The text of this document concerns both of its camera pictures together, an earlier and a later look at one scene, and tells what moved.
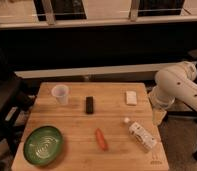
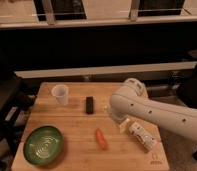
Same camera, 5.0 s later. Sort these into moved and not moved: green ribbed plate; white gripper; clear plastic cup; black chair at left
Moved: white gripper
Not moved: clear plastic cup; black chair at left; green ribbed plate
